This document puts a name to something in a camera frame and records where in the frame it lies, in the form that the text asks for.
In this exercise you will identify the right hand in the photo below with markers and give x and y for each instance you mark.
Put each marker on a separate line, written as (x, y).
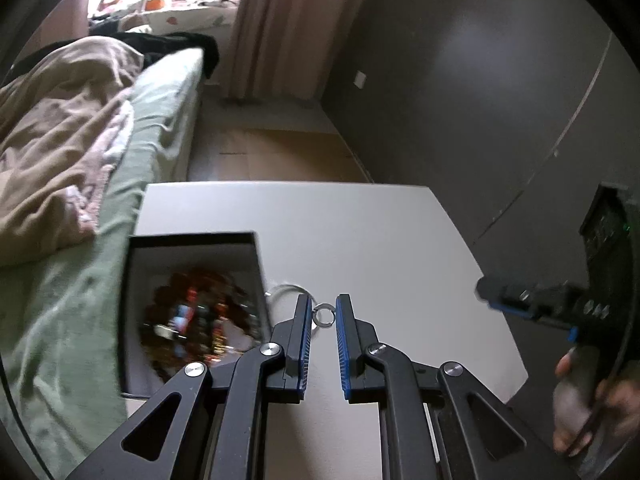
(571, 402)

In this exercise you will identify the thin silver bangle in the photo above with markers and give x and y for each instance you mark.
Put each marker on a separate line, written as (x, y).
(281, 300)

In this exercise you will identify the beige crumpled blanket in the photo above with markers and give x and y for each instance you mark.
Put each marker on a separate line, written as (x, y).
(64, 127)

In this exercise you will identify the jewelry pile in box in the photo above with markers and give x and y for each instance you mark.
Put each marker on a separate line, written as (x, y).
(199, 315)

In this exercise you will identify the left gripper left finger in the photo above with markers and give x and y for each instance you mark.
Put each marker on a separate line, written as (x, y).
(210, 423)

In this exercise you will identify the white wall socket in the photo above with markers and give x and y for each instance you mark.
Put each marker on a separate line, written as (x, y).
(360, 79)

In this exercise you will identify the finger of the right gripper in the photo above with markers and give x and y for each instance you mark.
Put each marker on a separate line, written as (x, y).
(505, 297)
(572, 334)

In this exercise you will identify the black clothing on bed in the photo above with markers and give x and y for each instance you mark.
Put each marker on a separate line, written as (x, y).
(155, 47)

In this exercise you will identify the green sheeted bed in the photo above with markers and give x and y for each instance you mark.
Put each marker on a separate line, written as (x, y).
(59, 315)

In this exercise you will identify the pink beige curtain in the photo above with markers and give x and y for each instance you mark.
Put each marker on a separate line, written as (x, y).
(284, 47)

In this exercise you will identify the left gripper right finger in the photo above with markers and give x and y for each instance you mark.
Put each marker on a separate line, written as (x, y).
(436, 422)

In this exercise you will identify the black jewelry box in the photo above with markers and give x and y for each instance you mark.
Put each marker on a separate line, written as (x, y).
(151, 263)

